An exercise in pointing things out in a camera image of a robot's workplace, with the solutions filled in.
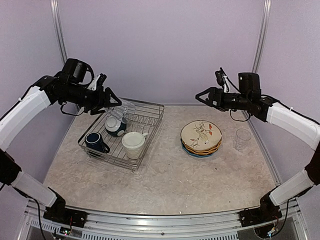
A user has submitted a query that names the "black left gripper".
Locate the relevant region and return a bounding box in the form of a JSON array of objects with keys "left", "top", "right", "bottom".
[{"left": 60, "top": 82, "right": 122, "bottom": 115}]

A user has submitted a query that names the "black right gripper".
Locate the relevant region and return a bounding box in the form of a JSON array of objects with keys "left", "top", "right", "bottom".
[{"left": 196, "top": 86, "right": 251, "bottom": 112}]

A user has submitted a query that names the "clear glass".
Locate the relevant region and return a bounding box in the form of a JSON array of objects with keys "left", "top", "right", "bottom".
[
  {"left": 104, "top": 100, "right": 136, "bottom": 124},
  {"left": 234, "top": 128, "right": 252, "bottom": 151}
]

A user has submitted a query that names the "cream plate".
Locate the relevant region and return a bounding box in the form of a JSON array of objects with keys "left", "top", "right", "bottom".
[{"left": 180, "top": 120, "right": 222, "bottom": 150}]

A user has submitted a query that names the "cream ribbed mug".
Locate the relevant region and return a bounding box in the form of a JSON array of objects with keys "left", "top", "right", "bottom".
[{"left": 121, "top": 131, "right": 149, "bottom": 160}]

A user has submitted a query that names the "yellow polka dot plate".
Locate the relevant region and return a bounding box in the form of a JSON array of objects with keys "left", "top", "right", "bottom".
[{"left": 184, "top": 145, "right": 219, "bottom": 155}]

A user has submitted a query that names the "blue polka dot plate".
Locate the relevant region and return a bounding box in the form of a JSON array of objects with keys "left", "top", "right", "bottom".
[{"left": 181, "top": 144, "right": 214, "bottom": 158}]

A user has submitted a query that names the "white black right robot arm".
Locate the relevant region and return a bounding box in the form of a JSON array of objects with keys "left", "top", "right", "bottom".
[{"left": 195, "top": 69, "right": 320, "bottom": 222}]

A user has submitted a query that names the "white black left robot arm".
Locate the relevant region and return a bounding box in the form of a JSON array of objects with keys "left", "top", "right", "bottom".
[{"left": 0, "top": 58, "right": 122, "bottom": 223}]

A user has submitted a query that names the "dark teal bowl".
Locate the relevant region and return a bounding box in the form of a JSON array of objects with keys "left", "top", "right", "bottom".
[{"left": 104, "top": 116, "right": 127, "bottom": 137}]

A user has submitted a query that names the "dark blue mug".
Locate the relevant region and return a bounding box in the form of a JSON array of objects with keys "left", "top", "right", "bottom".
[{"left": 84, "top": 132, "right": 110, "bottom": 154}]

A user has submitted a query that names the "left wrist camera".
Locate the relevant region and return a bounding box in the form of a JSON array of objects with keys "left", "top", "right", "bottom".
[{"left": 87, "top": 73, "right": 107, "bottom": 91}]

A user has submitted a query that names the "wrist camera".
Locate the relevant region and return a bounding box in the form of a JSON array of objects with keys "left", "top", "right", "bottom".
[
  {"left": 215, "top": 67, "right": 231, "bottom": 93},
  {"left": 87, "top": 73, "right": 107, "bottom": 91}
]

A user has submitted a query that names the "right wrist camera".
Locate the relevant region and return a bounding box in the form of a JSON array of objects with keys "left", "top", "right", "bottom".
[{"left": 215, "top": 67, "right": 231, "bottom": 93}]

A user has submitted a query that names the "wire dish rack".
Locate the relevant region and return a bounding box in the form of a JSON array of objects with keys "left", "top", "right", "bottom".
[{"left": 78, "top": 98, "right": 165, "bottom": 171}]

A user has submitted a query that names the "left aluminium corner post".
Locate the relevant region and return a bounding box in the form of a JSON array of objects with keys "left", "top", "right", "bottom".
[{"left": 49, "top": 0, "right": 69, "bottom": 65}]

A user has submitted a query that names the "aluminium corner post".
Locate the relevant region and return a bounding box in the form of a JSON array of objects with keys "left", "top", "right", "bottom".
[
  {"left": 252, "top": 0, "right": 272, "bottom": 73},
  {"left": 49, "top": 0, "right": 69, "bottom": 65}
]

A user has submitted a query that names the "right aluminium corner post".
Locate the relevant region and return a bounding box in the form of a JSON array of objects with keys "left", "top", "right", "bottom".
[{"left": 252, "top": 0, "right": 272, "bottom": 73}]

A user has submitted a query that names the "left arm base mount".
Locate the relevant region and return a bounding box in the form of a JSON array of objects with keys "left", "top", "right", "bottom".
[{"left": 43, "top": 208, "right": 88, "bottom": 228}]

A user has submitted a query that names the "aluminium front rail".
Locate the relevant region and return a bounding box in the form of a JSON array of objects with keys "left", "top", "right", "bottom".
[{"left": 23, "top": 197, "right": 305, "bottom": 240}]

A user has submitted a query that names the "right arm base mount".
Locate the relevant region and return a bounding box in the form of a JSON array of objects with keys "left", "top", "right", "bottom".
[{"left": 239, "top": 207, "right": 283, "bottom": 228}]

